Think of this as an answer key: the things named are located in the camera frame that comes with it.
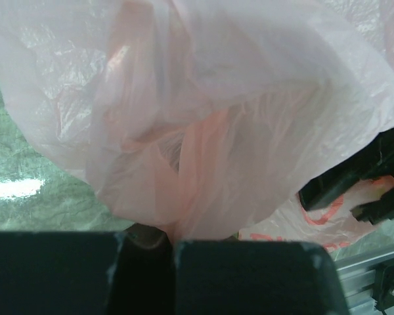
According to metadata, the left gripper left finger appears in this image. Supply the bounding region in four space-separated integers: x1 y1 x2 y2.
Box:
0 229 174 314

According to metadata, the pink plastic bag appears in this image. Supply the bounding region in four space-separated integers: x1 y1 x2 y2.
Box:
0 1 394 241

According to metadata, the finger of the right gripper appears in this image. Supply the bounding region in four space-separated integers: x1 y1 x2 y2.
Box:
351 188 394 225
299 128 394 211

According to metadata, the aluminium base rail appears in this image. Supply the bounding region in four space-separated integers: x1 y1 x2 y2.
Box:
336 244 394 314

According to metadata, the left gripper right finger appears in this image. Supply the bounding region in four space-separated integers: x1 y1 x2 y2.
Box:
174 241 349 314

